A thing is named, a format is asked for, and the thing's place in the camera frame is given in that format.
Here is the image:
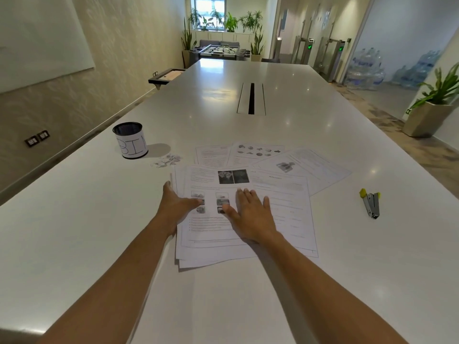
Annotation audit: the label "person's right hand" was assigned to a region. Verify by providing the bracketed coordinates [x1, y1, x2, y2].
[221, 188, 282, 245]

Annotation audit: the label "paper sheet with text lines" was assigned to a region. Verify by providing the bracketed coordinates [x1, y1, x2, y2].
[247, 171, 320, 259]

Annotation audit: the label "plain white paper sheet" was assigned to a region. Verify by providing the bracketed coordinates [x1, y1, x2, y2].
[171, 165, 259, 271]

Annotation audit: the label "person's right forearm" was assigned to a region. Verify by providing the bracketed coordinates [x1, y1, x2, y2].
[250, 229, 411, 344]

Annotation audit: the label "window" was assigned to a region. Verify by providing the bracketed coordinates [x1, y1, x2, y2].
[193, 0, 228, 17]

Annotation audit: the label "tall snake plant in pot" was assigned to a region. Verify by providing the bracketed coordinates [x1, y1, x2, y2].
[180, 17, 198, 69]
[250, 25, 265, 62]

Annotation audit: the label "grey stapler with yellow tips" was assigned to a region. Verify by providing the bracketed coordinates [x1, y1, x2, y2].
[359, 188, 382, 220]

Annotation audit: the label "black mesh cup white label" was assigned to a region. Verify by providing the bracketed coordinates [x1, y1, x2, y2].
[112, 122, 149, 159]

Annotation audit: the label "white low cabinet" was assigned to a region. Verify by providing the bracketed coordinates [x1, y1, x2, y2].
[192, 30, 257, 45]

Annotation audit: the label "person's left forearm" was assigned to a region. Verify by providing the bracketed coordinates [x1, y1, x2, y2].
[36, 220, 178, 344]

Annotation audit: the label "grey turnstile gate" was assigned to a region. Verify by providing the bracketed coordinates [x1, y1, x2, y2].
[291, 35, 317, 65]
[317, 36, 348, 83]

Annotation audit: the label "paper sheet with text block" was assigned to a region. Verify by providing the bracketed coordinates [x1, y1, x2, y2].
[194, 144, 234, 167]

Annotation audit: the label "white wall board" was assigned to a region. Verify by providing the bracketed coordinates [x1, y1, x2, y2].
[0, 0, 95, 94]

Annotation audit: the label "torn printed paper scraps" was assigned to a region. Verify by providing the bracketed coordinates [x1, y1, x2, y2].
[150, 153, 182, 170]

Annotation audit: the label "leafy plant in beige planter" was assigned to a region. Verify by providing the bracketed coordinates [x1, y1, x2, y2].
[402, 63, 459, 138]

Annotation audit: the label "table cable slot cover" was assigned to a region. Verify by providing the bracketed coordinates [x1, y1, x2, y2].
[236, 82, 268, 115]

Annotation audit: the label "paper sheet with photo prints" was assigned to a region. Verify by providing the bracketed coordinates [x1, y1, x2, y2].
[178, 165, 259, 250]

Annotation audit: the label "foosball table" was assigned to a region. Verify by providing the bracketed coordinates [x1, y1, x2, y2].
[189, 45, 251, 63]

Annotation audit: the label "paper sheet with small pictures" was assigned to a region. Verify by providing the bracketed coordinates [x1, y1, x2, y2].
[226, 141, 286, 169]

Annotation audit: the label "grey sofa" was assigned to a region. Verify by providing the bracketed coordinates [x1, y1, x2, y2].
[199, 39, 240, 50]

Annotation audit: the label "person's left hand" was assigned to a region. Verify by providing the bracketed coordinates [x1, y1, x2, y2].
[156, 181, 203, 236]

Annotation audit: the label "paper sheet with grey picture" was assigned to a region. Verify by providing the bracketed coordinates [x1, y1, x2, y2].
[252, 148, 353, 197]

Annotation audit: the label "stack of water bottles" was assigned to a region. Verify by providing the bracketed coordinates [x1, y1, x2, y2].
[344, 47, 387, 91]
[390, 50, 444, 91]

